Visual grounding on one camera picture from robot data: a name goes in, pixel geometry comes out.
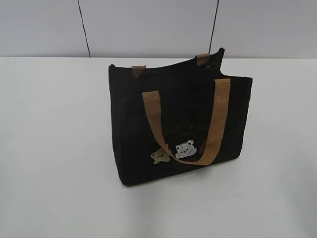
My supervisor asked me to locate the black canvas tote bag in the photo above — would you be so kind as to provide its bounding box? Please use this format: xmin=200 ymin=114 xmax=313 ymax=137
xmin=108 ymin=48 xmax=253 ymax=186

